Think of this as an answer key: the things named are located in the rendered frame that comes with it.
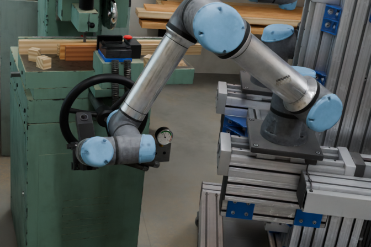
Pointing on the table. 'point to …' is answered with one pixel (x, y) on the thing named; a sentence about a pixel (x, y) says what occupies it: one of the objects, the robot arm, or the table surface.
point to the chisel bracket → (88, 15)
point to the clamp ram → (107, 39)
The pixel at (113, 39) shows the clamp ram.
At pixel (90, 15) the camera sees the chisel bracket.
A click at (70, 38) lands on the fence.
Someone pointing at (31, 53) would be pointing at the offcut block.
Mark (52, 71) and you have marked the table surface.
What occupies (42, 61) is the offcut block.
